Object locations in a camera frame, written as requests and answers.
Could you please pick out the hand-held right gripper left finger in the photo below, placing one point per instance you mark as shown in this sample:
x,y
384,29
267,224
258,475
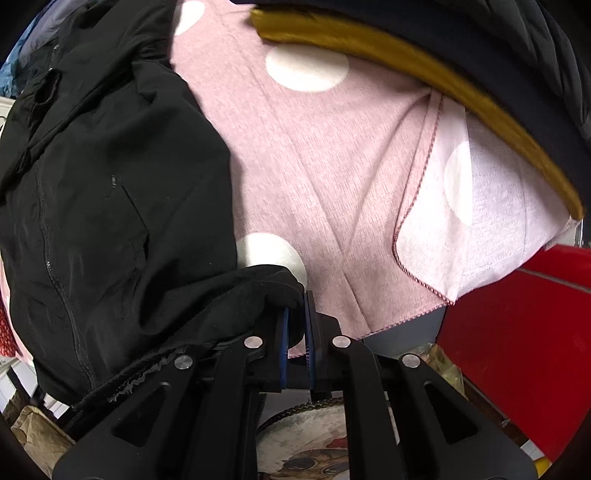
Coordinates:
x,y
283,350

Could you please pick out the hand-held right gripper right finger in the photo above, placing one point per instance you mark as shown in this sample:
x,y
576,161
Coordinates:
x,y
309,346

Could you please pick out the black jacket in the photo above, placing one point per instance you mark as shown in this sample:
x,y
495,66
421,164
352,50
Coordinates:
x,y
115,184

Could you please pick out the round printed cushion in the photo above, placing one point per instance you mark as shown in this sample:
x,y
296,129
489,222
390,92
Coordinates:
x,y
304,434

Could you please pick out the crumpled plastic bag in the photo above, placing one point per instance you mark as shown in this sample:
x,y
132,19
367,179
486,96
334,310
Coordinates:
x,y
441,367

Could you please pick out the pink polka-dot blanket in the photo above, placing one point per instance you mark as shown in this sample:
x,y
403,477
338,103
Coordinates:
x,y
323,184

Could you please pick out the red box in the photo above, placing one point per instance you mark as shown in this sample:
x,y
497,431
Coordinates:
x,y
521,332

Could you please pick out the brown paper bag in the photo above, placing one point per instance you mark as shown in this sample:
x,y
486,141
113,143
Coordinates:
x,y
37,434

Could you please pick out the red floral cloth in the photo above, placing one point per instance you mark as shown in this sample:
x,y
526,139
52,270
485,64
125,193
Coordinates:
x,y
5,332

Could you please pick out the mustard yellow cloth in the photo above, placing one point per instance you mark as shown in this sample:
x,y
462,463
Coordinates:
x,y
415,60

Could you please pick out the dark puffer garment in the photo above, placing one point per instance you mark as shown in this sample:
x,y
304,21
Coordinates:
x,y
508,46

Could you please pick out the blue cloth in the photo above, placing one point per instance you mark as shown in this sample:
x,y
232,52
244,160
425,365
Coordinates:
x,y
18,69

